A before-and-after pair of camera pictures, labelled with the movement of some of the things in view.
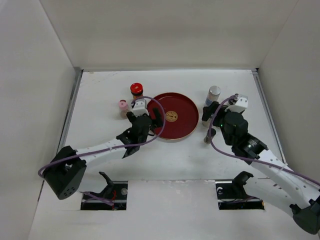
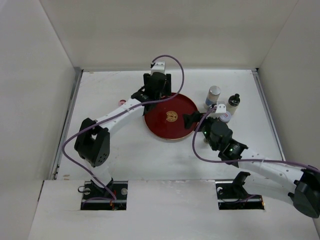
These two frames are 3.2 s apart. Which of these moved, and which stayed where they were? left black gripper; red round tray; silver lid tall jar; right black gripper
Moved: left black gripper; right black gripper
Stayed: red round tray; silver lid tall jar
